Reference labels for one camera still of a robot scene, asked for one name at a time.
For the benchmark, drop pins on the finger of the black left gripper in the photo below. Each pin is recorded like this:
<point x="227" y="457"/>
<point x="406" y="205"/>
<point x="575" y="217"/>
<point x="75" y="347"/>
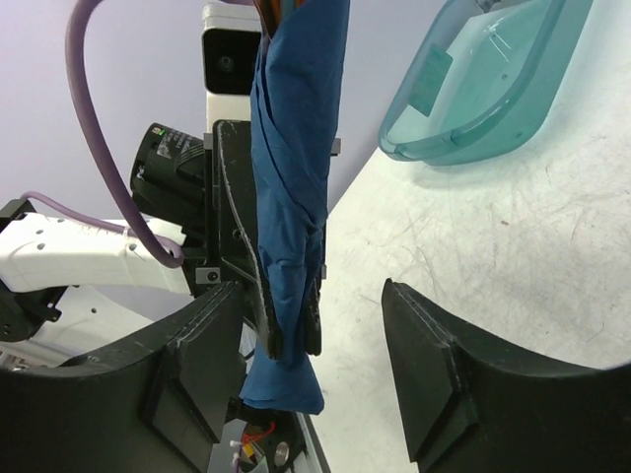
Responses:
<point x="315" y="273"/>

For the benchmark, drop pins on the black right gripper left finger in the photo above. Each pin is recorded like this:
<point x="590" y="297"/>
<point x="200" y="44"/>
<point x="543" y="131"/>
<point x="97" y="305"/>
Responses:
<point x="153" y="401"/>

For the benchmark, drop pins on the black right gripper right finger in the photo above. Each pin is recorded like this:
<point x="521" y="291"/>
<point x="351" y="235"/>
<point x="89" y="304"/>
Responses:
<point x="471" y="401"/>

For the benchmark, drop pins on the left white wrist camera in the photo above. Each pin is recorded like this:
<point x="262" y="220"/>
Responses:
<point x="230" y="40"/>

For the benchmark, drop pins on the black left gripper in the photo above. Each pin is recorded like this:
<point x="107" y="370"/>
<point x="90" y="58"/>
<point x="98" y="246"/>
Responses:
<point x="239" y="219"/>

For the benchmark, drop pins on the copper metal spoon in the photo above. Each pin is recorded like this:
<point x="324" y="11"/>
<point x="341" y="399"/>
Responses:
<point x="270" y="15"/>

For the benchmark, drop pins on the blue paper napkin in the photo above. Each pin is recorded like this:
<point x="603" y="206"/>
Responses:
<point x="295" y="102"/>

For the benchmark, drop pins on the teal plastic bin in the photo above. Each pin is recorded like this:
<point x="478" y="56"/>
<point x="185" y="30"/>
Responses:
<point x="483" y="80"/>

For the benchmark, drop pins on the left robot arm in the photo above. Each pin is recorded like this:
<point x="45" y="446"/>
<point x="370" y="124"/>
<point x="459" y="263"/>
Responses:
<point x="51" y="268"/>

